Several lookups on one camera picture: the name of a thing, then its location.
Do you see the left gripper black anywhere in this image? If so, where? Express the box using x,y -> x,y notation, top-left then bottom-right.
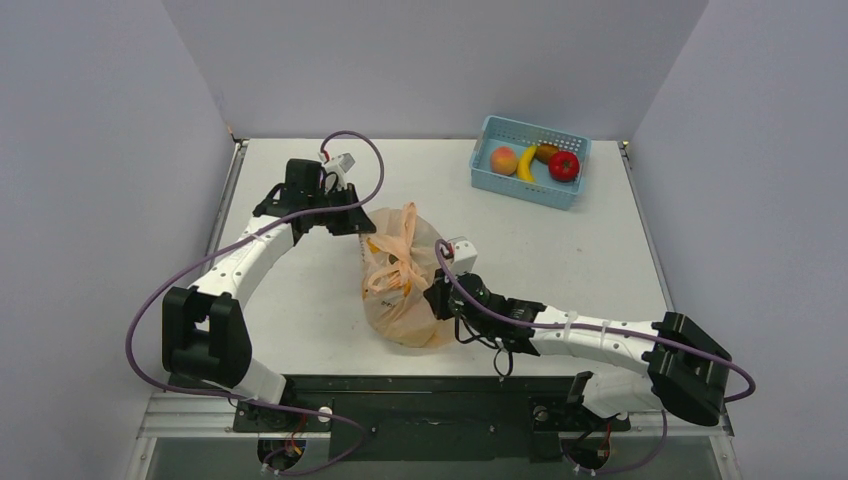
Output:
308,183 -> 376,236

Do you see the orange plastic bag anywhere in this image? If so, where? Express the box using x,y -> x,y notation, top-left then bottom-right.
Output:
359,202 -> 454,349

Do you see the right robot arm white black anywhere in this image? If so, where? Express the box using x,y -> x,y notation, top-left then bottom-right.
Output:
423,271 -> 732,427

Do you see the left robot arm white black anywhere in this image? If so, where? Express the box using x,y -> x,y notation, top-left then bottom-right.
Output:
162,153 -> 376,430

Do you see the fake yellow banana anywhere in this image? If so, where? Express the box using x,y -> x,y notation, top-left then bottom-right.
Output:
515,145 -> 538,183

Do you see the fake peach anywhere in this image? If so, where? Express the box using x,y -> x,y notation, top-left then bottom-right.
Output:
489,146 -> 519,176

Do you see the fake brown kiwi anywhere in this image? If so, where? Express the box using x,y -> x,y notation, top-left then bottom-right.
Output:
534,143 -> 560,165

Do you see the fake red tomato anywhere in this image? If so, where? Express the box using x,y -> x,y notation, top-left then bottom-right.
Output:
548,151 -> 581,183

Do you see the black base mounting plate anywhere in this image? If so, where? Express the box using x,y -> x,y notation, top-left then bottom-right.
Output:
227,375 -> 630,471

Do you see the light blue plastic basket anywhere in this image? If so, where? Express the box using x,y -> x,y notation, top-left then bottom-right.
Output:
469,115 -> 592,210

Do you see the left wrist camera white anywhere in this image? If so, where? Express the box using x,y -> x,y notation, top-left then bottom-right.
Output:
319,151 -> 355,193

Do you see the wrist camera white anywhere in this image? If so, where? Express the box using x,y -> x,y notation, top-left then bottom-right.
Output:
447,237 -> 478,276
319,151 -> 355,193

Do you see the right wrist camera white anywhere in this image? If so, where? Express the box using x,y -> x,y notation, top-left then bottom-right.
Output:
447,237 -> 478,276

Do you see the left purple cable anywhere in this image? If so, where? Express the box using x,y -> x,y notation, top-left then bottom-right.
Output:
124,130 -> 387,478

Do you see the aluminium rail frame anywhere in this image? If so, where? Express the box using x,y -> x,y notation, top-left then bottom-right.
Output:
124,394 -> 742,479

